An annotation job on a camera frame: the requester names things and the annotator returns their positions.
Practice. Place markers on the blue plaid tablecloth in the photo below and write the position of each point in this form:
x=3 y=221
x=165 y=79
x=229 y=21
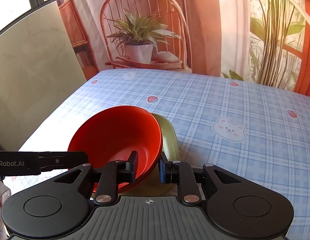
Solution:
x=258 y=132

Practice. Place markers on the person's left hand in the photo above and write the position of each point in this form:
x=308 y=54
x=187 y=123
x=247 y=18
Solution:
x=5 y=193

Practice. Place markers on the printed room backdrop cloth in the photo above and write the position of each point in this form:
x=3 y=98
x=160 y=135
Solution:
x=262 y=41

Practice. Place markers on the orange-red round bowl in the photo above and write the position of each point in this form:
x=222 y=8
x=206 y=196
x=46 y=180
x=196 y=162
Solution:
x=123 y=187

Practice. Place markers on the red round bowl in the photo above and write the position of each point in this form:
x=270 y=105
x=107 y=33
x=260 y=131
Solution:
x=114 y=133

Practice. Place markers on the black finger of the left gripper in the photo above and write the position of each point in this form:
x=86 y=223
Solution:
x=48 y=161

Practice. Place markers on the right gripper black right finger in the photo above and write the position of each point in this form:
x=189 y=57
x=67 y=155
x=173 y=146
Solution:
x=181 y=174

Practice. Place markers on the green square plate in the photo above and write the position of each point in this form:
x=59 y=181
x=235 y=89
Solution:
x=152 y=186

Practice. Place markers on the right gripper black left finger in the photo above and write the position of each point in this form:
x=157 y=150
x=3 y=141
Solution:
x=113 y=174

